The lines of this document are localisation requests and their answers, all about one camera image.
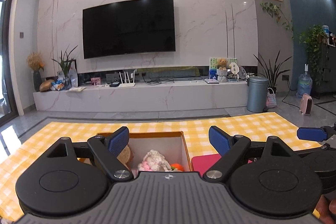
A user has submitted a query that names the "orange cardboard storage box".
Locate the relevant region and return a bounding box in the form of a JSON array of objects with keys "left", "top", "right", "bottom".
[{"left": 73, "top": 131, "right": 192, "bottom": 182}]

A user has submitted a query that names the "white marble tv console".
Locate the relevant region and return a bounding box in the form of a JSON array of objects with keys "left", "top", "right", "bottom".
[{"left": 33, "top": 81, "right": 248, "bottom": 113}]

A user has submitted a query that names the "teddy bear bouquet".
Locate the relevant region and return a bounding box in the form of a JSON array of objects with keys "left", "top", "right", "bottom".
[{"left": 209, "top": 57, "right": 239, "bottom": 83}]

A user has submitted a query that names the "green potted floor plant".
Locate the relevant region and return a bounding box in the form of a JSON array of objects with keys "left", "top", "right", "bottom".
[{"left": 254, "top": 50, "right": 292, "bottom": 93}]

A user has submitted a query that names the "person's hand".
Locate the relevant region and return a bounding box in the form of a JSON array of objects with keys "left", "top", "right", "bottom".
[{"left": 315, "top": 196, "right": 336, "bottom": 224}]

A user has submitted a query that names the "orange crochet fruit toy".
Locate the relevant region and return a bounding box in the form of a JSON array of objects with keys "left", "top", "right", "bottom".
[{"left": 171, "top": 163, "right": 185, "bottom": 172}]

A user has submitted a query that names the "blue-grey pedal trash bin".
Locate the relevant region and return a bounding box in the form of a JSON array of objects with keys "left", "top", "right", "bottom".
[{"left": 247, "top": 76, "right": 268, "bottom": 113}]

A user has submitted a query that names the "blue water jug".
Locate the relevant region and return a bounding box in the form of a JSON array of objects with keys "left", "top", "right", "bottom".
[{"left": 296, "top": 64, "right": 313, "bottom": 98}]

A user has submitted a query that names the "hanging ivy plant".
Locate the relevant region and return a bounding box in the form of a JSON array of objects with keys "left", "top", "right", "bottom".
[{"left": 260, "top": 2, "right": 327, "bottom": 86}]

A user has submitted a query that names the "dried yellow flowers vase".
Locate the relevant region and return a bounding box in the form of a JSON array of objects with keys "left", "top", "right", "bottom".
[{"left": 26, "top": 52, "right": 45, "bottom": 92}]

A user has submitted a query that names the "yellow white checkered cloth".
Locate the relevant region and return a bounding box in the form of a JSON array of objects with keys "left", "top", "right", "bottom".
[{"left": 1, "top": 112, "right": 319, "bottom": 221}]

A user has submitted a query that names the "green plant in glass vase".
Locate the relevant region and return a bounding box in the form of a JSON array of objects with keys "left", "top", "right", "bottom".
[{"left": 52, "top": 46, "right": 77, "bottom": 90}]

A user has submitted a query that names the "small pink heater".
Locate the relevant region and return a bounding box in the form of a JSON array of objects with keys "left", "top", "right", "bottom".
[{"left": 299, "top": 93, "right": 313, "bottom": 115}]

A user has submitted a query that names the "pink woven handbag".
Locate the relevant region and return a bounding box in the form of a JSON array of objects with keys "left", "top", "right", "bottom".
[{"left": 266, "top": 87, "right": 277, "bottom": 109}]

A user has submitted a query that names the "pink white crochet pouch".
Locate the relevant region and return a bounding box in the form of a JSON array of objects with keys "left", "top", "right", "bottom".
[{"left": 137, "top": 149, "right": 172, "bottom": 172}]

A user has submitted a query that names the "dark side cabinet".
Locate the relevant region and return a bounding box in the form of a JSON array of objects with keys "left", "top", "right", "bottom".
[{"left": 313, "top": 44, "right": 335, "bottom": 98}]

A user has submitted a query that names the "white wifi router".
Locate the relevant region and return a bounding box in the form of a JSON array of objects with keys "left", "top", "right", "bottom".
[{"left": 119, "top": 70, "right": 136, "bottom": 88}]

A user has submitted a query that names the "black wall television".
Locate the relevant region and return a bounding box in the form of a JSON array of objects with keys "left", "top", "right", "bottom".
[{"left": 83, "top": 0, "right": 176, "bottom": 59}]

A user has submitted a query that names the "pink box lid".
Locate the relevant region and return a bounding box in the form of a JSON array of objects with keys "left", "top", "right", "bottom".
[{"left": 191, "top": 153, "right": 253, "bottom": 176}]

